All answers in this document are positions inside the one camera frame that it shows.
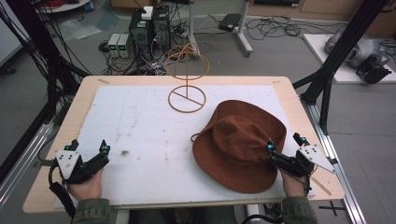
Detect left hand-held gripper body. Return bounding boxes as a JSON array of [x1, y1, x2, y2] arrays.
[[55, 149, 111, 185]]

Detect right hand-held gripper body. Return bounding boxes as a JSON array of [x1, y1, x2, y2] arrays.
[[268, 144, 336, 178]]

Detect brown felt hat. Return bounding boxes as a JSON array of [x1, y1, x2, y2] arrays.
[[190, 99, 288, 195]]

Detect person's left hand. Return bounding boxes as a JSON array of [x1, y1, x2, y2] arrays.
[[68, 169, 105, 202]]

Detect person's right hand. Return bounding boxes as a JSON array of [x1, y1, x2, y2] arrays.
[[279, 169, 308, 199]]

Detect thin wooden stick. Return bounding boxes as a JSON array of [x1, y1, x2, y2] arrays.
[[310, 176, 332, 197]]

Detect white table mat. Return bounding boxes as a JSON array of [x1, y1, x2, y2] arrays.
[[53, 84, 318, 210]]

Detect white floor platform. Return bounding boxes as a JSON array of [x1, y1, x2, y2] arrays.
[[303, 33, 396, 85]]

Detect black device on platform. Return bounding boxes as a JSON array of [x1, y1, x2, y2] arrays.
[[355, 55, 393, 85]]

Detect grey power supply unit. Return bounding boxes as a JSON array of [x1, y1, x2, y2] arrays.
[[118, 33, 133, 59], [106, 33, 121, 59]]

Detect person's dark trousers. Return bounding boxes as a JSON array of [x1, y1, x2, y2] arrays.
[[128, 205, 248, 224]]

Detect grey robot shell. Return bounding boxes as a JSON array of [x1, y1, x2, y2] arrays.
[[324, 28, 390, 70]]

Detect clear plastic sheet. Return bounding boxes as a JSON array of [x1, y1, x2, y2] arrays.
[[58, 18, 103, 42]]

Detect black computer tower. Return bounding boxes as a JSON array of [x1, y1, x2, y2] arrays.
[[151, 5, 172, 51], [128, 10, 154, 61]]

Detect black flat box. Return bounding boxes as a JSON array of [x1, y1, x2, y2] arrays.
[[218, 12, 243, 33]]

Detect white round table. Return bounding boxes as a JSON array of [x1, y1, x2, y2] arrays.
[[35, 0, 92, 14]]

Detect white box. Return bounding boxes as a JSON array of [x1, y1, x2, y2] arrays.
[[141, 6, 154, 21]]

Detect aluminium rail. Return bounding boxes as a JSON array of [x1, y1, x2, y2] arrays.
[[0, 121, 55, 209], [301, 101, 368, 224]]

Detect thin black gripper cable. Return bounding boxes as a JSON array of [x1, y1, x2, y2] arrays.
[[302, 173, 313, 198]]

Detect black sleeved gripper cable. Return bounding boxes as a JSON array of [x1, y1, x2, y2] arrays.
[[48, 161, 78, 219]]

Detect orange wire hat stand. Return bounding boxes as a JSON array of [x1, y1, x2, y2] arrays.
[[163, 42, 210, 114]]

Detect black frame strut with cables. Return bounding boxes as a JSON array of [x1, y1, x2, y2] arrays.
[[0, 0, 92, 185]]

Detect tangle of black floor cables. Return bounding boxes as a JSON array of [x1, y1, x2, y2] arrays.
[[244, 15, 340, 42]]

